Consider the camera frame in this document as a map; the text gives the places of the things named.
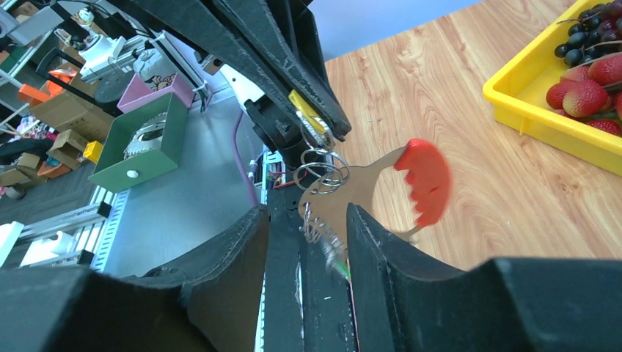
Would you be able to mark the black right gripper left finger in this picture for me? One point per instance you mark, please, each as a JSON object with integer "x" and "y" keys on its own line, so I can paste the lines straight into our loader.
{"x": 205, "y": 300}

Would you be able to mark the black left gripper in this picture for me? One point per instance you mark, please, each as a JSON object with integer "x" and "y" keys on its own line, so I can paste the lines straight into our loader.
{"x": 275, "y": 44}

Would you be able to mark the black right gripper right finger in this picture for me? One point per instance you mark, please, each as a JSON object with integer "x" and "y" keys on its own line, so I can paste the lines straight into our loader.
{"x": 407, "y": 300}

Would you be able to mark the cardboard box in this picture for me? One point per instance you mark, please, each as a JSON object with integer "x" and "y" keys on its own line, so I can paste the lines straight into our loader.
{"x": 68, "y": 112}

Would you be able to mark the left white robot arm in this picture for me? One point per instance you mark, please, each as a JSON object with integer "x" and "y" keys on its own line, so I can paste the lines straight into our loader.
{"x": 240, "y": 87}

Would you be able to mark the dark purple grape bunch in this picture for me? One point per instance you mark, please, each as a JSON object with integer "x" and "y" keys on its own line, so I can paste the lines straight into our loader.
{"x": 594, "y": 33}

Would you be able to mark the yellow key tag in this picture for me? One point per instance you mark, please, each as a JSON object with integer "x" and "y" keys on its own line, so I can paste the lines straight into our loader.
{"x": 308, "y": 112}

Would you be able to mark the yellow plastic tray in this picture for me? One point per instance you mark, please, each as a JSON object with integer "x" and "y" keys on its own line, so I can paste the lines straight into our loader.
{"x": 517, "y": 94}

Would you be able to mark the pink box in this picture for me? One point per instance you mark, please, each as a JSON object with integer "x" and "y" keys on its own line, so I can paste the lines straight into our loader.
{"x": 139, "y": 93}

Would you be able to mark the red strawberry cluster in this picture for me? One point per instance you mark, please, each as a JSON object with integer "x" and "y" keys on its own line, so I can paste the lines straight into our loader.
{"x": 590, "y": 94}

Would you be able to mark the green open box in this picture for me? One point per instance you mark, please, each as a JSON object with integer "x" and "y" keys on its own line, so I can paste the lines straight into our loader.
{"x": 142, "y": 144}

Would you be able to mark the green key tag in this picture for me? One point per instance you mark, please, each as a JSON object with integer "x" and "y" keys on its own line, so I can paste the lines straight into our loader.
{"x": 342, "y": 269}

